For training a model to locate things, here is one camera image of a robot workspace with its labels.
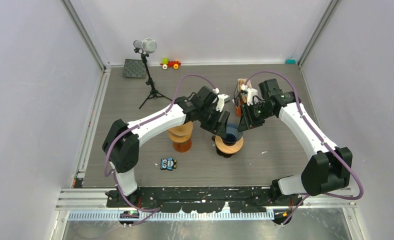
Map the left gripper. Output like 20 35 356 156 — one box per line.
198 105 230 139

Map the brown paper coffee filter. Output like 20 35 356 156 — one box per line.
167 121 194 137

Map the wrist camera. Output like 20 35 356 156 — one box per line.
213 88 231 112
240 84 258 106

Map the colourful toy car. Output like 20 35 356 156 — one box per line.
160 58 181 70

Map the silver microphone on tripod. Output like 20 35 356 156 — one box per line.
133 37 172 109

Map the wooden ring stand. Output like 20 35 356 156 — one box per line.
214 134 245 156

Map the orange coffee filter box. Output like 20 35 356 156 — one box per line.
233 78 247 118

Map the blue owl sticker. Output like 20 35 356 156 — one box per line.
160 157 177 171

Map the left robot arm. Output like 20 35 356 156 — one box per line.
102 86 231 207

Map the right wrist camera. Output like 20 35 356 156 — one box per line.
240 84 258 106

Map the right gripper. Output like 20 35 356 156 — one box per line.
238 101 275 132

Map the teal block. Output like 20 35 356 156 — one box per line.
285 59 297 65

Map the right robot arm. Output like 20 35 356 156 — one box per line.
234 78 353 205

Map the dark grey studded plate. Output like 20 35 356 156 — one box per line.
122 59 147 79

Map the amber glass carafe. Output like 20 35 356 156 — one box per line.
172 139 192 153

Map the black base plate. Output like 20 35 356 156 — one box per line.
105 186 302 214

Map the blue plastic dripper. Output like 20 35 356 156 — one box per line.
222 122 243 146

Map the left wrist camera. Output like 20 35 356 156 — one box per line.
213 88 231 112

